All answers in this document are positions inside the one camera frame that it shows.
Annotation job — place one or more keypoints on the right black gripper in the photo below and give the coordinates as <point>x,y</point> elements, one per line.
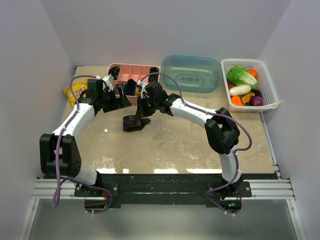
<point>142,112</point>

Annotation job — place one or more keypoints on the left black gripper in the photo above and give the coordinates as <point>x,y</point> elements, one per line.
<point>119,103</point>

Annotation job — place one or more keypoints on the dark brown patterned tie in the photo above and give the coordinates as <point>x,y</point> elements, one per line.
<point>132,123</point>

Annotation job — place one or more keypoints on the pink divided organizer tray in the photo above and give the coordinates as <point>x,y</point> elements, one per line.
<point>131,71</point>

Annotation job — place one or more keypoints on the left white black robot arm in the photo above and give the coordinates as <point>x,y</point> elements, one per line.
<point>59,153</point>

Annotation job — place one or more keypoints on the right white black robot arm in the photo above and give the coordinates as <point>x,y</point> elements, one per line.
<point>221,131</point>

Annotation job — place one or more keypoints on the rolled dark blue tie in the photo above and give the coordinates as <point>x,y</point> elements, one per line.
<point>130,87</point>

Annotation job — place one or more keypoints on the rolled yellow tie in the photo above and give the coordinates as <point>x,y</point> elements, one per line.
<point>138,91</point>

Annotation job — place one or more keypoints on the rolled black tie back left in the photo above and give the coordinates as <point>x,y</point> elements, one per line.
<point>114,71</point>

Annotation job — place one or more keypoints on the rolled black tie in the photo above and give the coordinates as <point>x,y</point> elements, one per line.
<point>153,77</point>
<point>114,71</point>

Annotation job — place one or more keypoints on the rolled black tie back right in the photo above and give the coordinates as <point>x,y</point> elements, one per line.
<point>153,77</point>

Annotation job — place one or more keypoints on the yellow Lays chips bag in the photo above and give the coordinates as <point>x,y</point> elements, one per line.
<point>78,88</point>

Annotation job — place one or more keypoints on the blue transparent plastic bin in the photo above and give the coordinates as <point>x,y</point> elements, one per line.
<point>191,73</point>

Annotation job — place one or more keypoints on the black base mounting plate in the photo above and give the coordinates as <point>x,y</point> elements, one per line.
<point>164,189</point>

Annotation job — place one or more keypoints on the orange carrot piece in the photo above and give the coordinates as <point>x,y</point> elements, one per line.
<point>237,101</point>

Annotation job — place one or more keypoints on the white radish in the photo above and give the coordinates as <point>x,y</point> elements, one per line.
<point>240,90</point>

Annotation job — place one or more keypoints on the green lettuce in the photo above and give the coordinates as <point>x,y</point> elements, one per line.
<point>238,76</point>

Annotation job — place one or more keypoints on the orange yellow pepper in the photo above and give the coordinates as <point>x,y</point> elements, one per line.
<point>245,99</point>

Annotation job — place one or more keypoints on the purple onion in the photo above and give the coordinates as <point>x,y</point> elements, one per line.
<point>256,101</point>

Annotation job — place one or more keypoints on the orange fruit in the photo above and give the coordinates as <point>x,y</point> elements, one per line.
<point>253,72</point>

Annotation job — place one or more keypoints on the dark purple eggplant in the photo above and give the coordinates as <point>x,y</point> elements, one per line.
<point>257,93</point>

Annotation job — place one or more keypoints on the white plastic basket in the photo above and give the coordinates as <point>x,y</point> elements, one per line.
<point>265,85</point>

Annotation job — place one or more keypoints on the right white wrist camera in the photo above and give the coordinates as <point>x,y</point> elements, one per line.
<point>144,93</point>

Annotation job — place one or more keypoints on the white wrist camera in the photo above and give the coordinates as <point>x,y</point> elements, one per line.
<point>107,84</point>
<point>144,93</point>

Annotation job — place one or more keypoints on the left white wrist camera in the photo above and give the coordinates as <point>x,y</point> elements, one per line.
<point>107,84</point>

